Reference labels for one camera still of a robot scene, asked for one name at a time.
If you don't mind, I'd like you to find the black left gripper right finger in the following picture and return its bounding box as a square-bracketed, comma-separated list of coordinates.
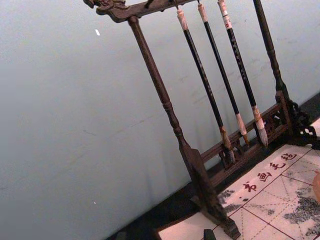
[203, 228, 218, 240]

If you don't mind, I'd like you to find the white felt mat, red grid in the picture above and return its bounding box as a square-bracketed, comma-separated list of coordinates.
[152, 119, 320, 240]

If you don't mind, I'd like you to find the tan rounded object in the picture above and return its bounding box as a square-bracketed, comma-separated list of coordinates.
[310, 169, 320, 204]

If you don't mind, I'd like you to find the black brush, grey-brown tip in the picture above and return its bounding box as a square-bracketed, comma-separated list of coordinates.
[175, 8, 236, 164]

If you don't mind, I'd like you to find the dark carved wooden brush rack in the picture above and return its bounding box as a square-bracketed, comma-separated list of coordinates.
[83, 0, 320, 240]

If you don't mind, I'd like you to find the black brush, long white ferrule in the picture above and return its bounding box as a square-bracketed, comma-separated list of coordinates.
[197, 2, 251, 149]

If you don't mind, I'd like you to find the black brush, red-marked white label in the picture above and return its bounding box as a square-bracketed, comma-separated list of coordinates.
[216, 0, 269, 148]

